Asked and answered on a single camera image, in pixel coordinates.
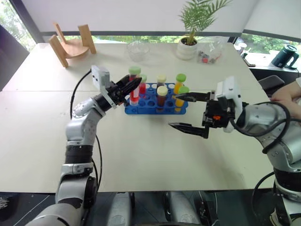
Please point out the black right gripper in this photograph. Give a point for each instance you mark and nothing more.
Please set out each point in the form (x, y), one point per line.
(219, 110)

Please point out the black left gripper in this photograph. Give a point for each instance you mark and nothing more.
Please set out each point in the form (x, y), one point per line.
(115, 94)

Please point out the red test tube green cap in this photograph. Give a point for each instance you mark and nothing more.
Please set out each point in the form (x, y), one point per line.
(142, 88)
(134, 97)

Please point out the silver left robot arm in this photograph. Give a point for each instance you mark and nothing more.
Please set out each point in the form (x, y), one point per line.
(80, 131)

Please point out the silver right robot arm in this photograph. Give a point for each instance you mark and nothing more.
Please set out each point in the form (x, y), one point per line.
(261, 115)

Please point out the yellow test tube green cap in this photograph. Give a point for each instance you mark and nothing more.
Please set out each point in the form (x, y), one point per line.
(179, 103)
(179, 81)

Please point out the blue test tube rack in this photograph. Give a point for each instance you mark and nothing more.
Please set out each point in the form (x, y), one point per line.
(145, 108)

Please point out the brown test tube cream cap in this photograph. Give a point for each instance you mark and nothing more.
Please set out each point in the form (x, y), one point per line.
(161, 80)
(162, 97)

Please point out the person's bare hand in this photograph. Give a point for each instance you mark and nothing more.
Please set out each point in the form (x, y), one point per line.
(289, 99)

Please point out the clear glass bowl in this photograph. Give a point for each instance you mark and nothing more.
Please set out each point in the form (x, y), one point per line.
(138, 50)

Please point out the clear plastic bag with parts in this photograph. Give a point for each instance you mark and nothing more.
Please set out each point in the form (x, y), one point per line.
(210, 54)

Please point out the white plant pot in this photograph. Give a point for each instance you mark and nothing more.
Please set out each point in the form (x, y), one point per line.
(185, 50)

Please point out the curved wooden stand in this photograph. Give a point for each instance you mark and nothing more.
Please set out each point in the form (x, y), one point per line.
(75, 48)

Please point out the white paper cup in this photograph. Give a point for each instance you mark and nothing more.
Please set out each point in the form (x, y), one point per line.
(241, 47)

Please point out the black chair back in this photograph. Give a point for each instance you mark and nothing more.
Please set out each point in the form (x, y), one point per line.
(270, 83)

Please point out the grey rounded leg cover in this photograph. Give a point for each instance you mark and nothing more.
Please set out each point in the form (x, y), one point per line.
(183, 209)
(120, 209)

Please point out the green palm plant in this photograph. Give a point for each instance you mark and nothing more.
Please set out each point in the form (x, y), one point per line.
(200, 14)

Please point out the dark green kettle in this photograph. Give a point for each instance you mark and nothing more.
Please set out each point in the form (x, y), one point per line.
(283, 57)

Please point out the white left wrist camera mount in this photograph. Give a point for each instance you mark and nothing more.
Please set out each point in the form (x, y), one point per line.
(100, 76)

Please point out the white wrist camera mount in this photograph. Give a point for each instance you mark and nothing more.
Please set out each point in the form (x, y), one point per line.
(231, 90)
(100, 76)

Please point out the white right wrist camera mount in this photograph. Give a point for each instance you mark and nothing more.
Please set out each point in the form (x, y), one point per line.
(231, 90)

